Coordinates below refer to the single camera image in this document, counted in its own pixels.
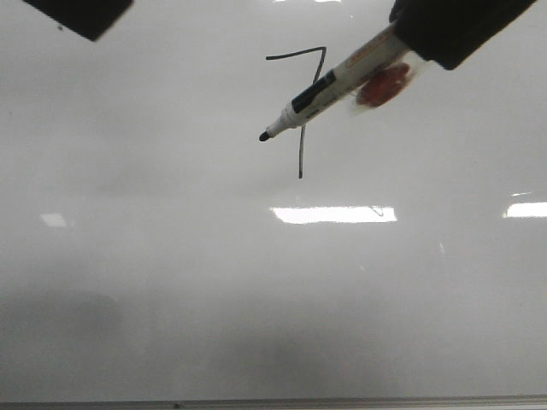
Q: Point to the white black whiteboard marker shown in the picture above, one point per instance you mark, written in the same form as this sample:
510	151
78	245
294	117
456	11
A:
382	51

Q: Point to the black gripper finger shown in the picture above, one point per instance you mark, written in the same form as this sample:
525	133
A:
449	31
88	18

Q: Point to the white glossy whiteboard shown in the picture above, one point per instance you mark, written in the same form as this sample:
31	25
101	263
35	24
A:
153	249

